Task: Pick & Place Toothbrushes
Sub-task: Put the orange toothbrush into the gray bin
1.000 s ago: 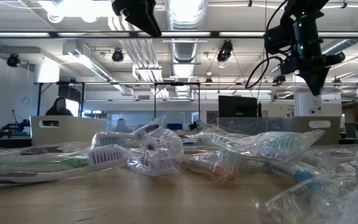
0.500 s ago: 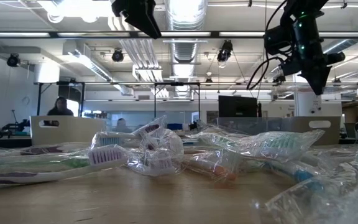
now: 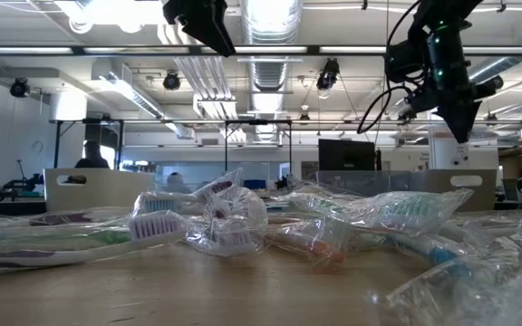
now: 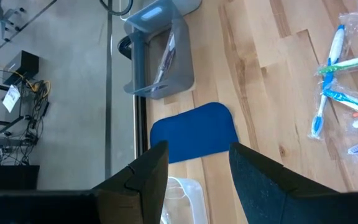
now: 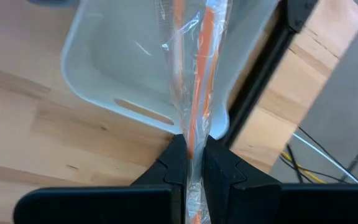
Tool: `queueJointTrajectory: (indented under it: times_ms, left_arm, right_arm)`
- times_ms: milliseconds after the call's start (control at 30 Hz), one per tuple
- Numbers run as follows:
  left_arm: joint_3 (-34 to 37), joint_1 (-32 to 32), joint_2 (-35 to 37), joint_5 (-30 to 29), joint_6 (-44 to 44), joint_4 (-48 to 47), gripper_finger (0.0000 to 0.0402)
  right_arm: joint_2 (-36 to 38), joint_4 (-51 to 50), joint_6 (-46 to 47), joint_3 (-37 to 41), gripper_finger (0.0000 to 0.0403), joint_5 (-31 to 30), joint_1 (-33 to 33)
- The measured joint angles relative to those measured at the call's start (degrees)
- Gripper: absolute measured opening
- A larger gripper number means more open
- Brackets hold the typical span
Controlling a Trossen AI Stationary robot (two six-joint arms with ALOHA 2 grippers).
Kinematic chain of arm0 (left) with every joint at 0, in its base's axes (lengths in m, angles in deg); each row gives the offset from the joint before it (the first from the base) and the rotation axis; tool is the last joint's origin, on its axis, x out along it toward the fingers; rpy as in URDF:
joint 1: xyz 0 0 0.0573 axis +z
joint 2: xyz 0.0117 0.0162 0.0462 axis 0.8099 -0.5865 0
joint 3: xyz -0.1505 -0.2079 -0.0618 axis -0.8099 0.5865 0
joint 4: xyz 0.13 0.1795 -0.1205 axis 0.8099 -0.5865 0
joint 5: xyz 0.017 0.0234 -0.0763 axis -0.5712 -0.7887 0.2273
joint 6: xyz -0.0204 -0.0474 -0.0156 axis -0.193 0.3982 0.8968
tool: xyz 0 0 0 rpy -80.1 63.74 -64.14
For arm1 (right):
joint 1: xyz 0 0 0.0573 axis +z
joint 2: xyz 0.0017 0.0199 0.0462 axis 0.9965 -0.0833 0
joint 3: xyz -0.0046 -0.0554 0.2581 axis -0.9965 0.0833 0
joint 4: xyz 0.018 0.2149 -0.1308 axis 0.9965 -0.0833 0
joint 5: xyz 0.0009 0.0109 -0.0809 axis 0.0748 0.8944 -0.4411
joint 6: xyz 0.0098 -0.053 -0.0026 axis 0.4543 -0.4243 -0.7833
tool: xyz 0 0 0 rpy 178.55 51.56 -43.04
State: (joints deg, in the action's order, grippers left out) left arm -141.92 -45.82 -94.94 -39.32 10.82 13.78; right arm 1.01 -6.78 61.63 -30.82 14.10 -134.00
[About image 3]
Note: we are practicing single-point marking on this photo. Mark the orange toothbrush in clear wrapper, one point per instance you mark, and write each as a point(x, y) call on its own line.
point(320, 249)

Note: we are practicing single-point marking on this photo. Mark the black background station frame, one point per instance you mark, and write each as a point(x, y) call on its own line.
point(261, 122)
point(57, 145)

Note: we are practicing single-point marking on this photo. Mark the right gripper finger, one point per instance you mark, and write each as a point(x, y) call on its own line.
point(462, 120)

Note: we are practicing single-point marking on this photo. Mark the black background robot arm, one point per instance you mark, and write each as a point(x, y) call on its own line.
point(21, 185)

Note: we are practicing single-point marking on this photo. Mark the black computer monitor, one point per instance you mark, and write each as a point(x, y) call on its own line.
point(347, 156)

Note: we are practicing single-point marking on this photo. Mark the clear plastic bin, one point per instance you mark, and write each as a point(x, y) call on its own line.
point(197, 176)

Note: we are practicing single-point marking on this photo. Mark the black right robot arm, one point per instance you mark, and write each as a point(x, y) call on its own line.
point(447, 11)

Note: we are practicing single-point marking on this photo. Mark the white plastic bin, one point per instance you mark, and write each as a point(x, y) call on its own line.
point(107, 192)

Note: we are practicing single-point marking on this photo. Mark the blue box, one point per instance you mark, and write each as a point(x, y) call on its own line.
point(254, 184)

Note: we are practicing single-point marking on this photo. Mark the grey translucent plastic bin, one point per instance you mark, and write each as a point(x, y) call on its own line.
point(370, 181)

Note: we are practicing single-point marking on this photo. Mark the green toothbrush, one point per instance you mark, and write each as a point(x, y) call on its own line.
point(406, 209)
point(492, 294)
point(107, 237)

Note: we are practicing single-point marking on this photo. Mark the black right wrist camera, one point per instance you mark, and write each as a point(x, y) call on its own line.
point(403, 61)

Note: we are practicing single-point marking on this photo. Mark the light grey plastic bin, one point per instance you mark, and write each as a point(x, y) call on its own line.
point(437, 190)

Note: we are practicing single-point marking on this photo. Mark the black ceiling spotlight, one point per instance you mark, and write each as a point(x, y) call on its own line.
point(19, 88)
point(329, 72)
point(171, 81)
point(495, 83)
point(408, 115)

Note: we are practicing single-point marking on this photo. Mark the slanted silver ceiling duct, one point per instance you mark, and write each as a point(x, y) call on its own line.
point(515, 54)

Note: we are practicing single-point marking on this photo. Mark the white building column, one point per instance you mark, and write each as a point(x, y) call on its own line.
point(447, 154)

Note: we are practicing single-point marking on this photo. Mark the blue toothbrush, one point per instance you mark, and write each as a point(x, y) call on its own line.
point(442, 257)
point(159, 204)

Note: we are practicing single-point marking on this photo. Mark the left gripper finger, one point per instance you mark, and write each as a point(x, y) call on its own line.
point(215, 31)

